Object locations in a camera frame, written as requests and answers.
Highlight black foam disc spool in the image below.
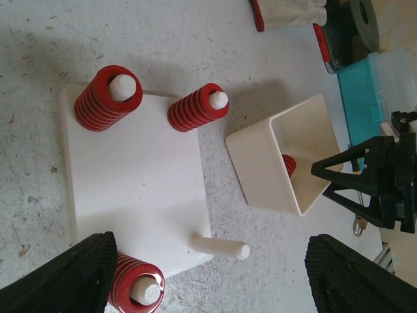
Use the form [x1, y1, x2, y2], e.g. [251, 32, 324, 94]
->
[349, 0, 380, 52]

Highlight large red spring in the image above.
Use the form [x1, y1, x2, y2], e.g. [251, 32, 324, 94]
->
[167, 83, 229, 132]
[108, 252, 165, 313]
[282, 154, 296, 177]
[74, 65, 143, 132]

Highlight white spring tray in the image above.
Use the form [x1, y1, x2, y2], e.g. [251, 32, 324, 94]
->
[225, 95, 340, 216]

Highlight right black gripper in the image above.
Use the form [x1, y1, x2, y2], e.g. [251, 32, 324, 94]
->
[310, 110, 417, 234]

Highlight teal clear toolbox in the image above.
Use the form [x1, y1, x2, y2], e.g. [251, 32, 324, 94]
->
[337, 48, 417, 164]

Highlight white peg base plate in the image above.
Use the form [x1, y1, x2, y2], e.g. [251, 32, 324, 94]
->
[59, 85, 251, 280]

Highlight white work glove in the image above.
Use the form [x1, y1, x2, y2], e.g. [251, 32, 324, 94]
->
[250, 0, 327, 33]

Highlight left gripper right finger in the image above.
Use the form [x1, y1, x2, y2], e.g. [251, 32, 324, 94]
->
[304, 234, 416, 312]

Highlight brass padlock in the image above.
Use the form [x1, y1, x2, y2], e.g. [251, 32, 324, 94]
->
[351, 192, 367, 236]

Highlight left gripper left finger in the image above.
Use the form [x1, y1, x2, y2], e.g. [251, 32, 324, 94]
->
[1, 231, 118, 312]

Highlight red handled tool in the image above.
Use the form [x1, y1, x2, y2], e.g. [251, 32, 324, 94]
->
[313, 23, 337, 74]

